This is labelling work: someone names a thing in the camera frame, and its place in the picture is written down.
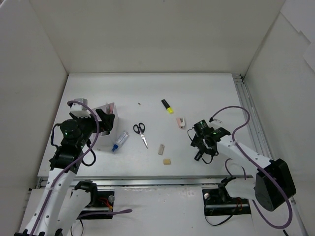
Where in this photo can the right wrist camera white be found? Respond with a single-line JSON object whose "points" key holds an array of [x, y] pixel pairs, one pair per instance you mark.
{"points": [[215, 120]]}

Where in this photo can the aluminium rail front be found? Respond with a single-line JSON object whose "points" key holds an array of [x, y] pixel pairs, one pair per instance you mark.
{"points": [[150, 181]]}

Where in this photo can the tan eraser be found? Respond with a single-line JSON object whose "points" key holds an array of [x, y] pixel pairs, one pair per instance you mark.
{"points": [[166, 161]]}

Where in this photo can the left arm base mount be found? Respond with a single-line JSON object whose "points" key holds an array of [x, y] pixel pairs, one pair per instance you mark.
{"points": [[98, 204]]}

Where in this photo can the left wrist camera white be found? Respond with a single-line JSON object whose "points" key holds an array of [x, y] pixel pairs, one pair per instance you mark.
{"points": [[78, 109]]}

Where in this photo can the clear compartment organizer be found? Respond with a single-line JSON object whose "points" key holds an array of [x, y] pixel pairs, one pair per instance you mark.
{"points": [[107, 138]]}

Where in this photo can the yellow black highlighter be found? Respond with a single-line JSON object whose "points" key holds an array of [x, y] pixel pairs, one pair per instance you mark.
{"points": [[167, 106]]}

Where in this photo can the black handled scissors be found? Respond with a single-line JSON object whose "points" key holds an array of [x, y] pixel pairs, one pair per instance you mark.
{"points": [[140, 129]]}

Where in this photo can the white eraser in sleeve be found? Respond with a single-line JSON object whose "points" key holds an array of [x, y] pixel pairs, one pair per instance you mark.
{"points": [[161, 149]]}

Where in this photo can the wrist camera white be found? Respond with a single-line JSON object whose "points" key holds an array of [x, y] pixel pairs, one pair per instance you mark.
{"points": [[78, 109], [215, 120]]}

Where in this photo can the aluminium rail right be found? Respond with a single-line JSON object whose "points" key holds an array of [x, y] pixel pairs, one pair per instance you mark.
{"points": [[254, 126]]}

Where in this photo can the aluminium rail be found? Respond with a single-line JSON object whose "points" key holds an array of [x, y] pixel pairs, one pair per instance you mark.
{"points": [[254, 126], [150, 181]]}

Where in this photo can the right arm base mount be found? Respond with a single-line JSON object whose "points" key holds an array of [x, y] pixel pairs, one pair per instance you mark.
{"points": [[217, 201]]}

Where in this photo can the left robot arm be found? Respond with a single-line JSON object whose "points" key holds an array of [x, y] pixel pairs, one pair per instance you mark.
{"points": [[51, 217]]}

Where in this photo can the blue black highlighter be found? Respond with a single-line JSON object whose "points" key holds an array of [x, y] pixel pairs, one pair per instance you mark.
{"points": [[198, 155]]}

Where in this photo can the pink mini stapler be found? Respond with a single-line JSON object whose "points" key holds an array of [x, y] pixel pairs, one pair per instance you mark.
{"points": [[181, 123]]}

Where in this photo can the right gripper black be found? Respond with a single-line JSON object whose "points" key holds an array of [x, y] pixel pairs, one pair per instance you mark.
{"points": [[200, 146]]}

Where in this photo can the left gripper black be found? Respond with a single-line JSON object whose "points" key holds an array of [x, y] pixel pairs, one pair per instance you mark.
{"points": [[99, 120]]}

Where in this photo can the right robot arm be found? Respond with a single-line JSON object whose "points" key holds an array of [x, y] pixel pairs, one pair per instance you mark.
{"points": [[271, 182]]}

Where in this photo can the blue cap glue bottle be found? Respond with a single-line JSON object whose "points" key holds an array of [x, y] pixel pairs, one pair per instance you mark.
{"points": [[120, 141]]}

